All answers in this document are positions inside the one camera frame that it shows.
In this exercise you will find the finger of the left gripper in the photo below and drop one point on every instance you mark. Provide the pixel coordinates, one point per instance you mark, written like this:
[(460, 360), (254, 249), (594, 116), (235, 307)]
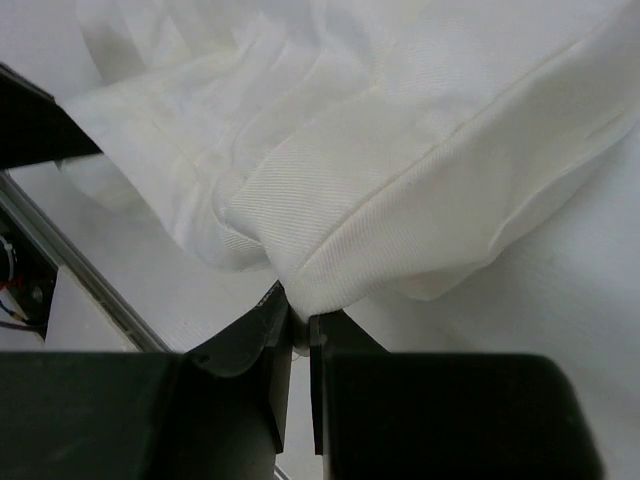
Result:
[(34, 128)]

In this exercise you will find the aluminium front rail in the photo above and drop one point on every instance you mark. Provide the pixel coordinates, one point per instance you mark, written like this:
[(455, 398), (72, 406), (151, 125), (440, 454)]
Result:
[(60, 251)]

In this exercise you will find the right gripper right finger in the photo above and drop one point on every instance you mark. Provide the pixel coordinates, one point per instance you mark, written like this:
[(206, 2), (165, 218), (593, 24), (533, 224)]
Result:
[(393, 415)]

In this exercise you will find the white skirt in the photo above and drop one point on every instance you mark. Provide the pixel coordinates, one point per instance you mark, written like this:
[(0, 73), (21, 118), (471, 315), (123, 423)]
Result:
[(355, 144)]

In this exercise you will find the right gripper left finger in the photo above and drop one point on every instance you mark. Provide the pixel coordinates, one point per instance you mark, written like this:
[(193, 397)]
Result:
[(215, 412)]

